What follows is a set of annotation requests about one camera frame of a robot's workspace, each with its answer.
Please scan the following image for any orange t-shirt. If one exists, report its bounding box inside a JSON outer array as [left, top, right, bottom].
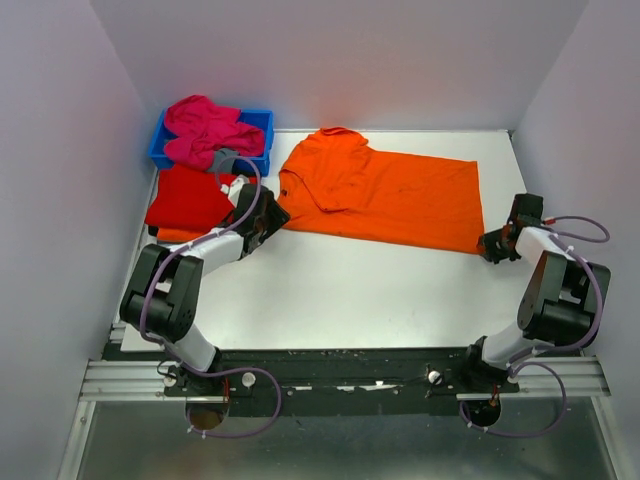
[[147, 226, 207, 244], [278, 127, 484, 254]]

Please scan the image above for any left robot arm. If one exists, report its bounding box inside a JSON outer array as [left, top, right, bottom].
[[119, 183, 290, 395]]

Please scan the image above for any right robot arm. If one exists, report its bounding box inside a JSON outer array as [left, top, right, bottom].
[[459, 193, 611, 392]]

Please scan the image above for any grey garment in bin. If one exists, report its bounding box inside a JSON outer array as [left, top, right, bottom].
[[207, 148, 238, 174]]

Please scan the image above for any folded red t-shirt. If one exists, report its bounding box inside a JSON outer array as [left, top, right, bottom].
[[145, 165, 239, 233]]

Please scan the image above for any folded orange t-shirt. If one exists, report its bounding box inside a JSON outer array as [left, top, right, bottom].
[[147, 226, 207, 244]]

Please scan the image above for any blue plastic bin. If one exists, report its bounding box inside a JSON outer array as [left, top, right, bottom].
[[148, 108, 275, 178]]

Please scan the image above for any pink t-shirt in bin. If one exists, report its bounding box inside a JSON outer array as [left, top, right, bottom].
[[163, 95, 266, 171]]

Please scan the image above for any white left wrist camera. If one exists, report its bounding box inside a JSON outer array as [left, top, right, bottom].
[[220, 175, 250, 205]]

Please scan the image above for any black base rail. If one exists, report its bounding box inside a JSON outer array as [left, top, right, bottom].
[[164, 347, 519, 417]]

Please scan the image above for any aluminium extrusion frame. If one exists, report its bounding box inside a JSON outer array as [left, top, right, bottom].
[[54, 357, 179, 480]]

